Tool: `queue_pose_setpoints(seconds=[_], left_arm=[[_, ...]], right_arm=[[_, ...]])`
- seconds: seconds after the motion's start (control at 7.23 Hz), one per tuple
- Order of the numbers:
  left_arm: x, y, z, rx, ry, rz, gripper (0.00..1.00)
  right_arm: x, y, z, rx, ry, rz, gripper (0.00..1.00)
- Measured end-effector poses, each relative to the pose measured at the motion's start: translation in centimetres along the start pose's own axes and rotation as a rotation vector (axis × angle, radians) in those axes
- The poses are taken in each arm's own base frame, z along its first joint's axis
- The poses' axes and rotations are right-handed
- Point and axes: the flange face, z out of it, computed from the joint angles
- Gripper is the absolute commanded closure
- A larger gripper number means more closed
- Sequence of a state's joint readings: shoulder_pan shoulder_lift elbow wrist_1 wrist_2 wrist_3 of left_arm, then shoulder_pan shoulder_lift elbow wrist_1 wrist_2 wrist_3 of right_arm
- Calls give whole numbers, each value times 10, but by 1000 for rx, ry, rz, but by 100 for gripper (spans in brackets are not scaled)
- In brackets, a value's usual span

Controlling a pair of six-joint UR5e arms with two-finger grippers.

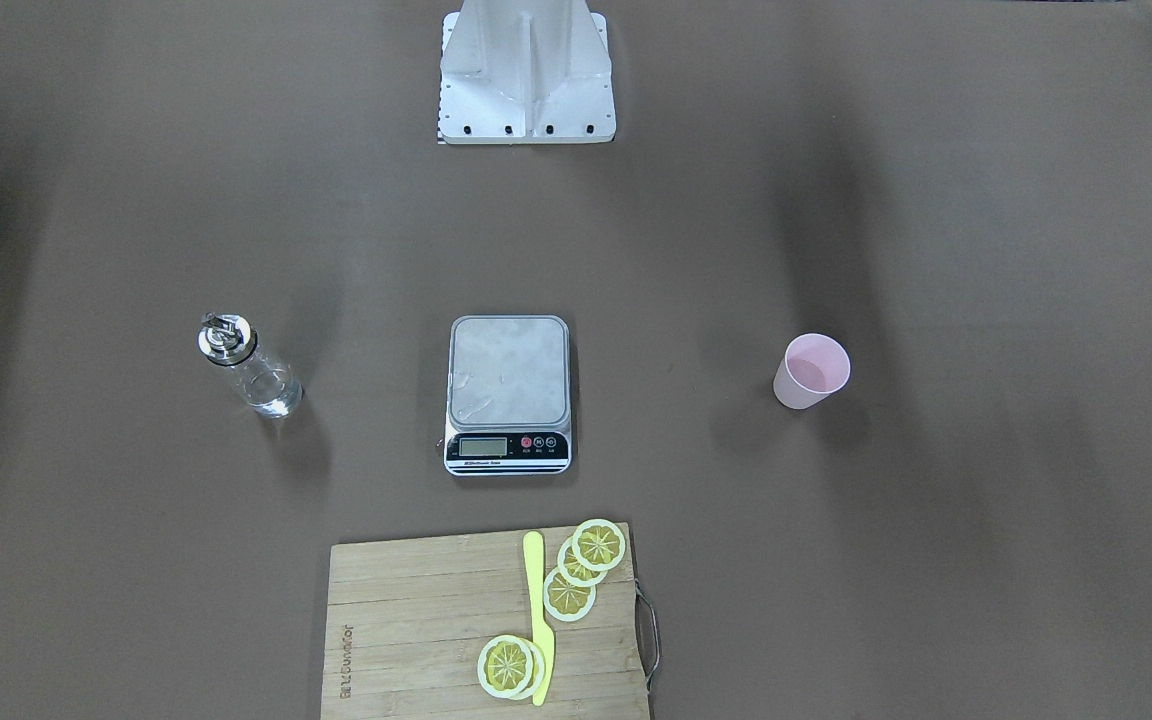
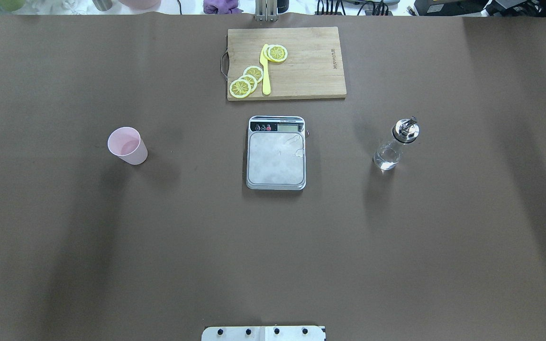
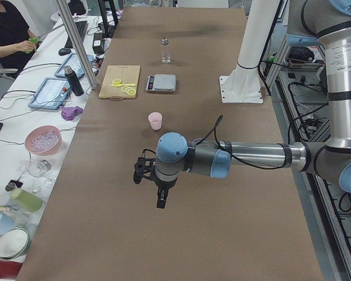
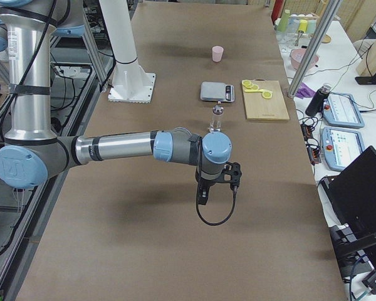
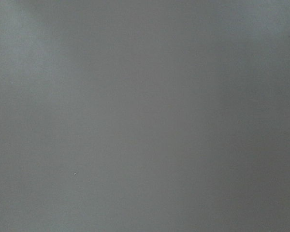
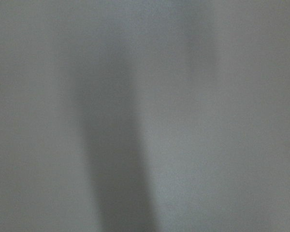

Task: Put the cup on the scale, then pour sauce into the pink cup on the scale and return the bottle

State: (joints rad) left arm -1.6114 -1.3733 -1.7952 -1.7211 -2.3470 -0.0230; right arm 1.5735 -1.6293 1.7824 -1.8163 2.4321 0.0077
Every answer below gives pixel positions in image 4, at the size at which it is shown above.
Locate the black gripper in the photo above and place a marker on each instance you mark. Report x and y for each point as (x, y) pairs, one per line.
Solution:
(207, 185)

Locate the glass sauce bottle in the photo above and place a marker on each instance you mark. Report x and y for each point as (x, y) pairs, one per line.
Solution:
(216, 120)

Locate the pink plastic cup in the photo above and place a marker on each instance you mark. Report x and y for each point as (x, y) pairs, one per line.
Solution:
(217, 53)

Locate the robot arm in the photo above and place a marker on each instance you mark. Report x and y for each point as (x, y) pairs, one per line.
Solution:
(33, 153)

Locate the silver kitchen scale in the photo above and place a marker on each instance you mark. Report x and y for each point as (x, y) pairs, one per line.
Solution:
(217, 92)

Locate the green tumbler cup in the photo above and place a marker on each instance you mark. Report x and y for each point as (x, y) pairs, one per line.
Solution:
(283, 23)

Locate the yellow cup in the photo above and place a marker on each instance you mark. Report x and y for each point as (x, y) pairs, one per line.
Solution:
(302, 26)

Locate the bamboo cutting board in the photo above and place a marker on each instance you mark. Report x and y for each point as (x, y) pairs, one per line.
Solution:
(259, 108)

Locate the yellow plastic knife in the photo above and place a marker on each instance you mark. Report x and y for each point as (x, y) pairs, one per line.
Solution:
(258, 91)

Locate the lemon slice far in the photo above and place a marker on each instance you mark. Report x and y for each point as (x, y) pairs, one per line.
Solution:
(249, 85)

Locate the purple glove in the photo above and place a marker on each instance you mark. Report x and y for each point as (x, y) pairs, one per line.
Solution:
(304, 91)

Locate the black water bottle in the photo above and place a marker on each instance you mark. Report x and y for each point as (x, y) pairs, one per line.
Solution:
(316, 104)

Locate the lower teach pendant tablet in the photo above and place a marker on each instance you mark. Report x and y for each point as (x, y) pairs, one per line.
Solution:
(340, 147)

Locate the teach pendant tablet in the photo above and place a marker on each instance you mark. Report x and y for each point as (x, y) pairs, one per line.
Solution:
(340, 147)
(339, 110)

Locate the upper teach pendant tablet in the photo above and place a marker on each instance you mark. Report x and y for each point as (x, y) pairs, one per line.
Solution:
(339, 110)

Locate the black monitor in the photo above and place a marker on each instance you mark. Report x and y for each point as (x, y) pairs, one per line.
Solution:
(352, 194)

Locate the pink bowl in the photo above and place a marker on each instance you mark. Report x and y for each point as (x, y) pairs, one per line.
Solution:
(296, 57)

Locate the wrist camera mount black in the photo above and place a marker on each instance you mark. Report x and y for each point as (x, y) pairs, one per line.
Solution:
(231, 174)

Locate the white pedestal column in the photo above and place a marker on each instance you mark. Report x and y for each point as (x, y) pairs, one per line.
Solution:
(130, 82)

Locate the aluminium frame post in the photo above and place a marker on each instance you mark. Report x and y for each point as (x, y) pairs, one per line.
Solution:
(321, 29)

